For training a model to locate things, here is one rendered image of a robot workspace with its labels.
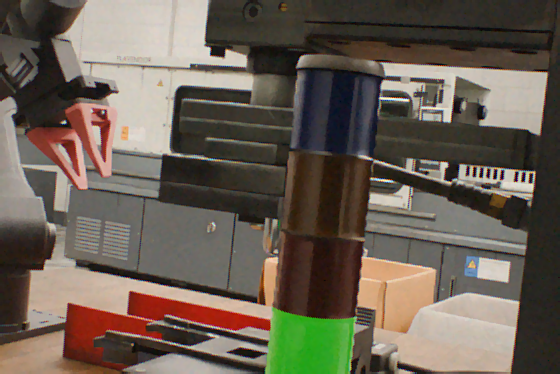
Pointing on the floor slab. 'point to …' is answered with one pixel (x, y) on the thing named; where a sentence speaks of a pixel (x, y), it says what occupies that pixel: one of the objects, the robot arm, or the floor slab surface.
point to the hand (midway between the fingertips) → (91, 176)
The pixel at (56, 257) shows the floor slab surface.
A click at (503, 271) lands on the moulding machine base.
